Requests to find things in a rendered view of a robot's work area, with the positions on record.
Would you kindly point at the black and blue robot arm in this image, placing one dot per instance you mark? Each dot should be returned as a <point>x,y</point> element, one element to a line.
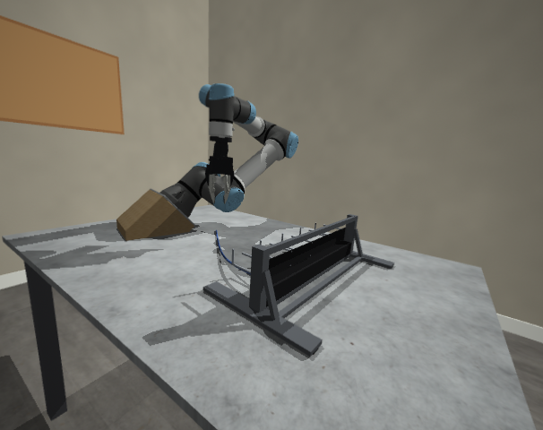
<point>223,106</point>

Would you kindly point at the dark grey free-standing rack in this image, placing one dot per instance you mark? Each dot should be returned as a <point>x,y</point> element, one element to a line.
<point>275,279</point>

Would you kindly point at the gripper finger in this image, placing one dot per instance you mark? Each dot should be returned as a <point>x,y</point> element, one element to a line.
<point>227,179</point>
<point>209,178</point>

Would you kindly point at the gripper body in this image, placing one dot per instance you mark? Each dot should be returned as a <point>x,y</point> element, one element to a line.
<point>222,163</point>

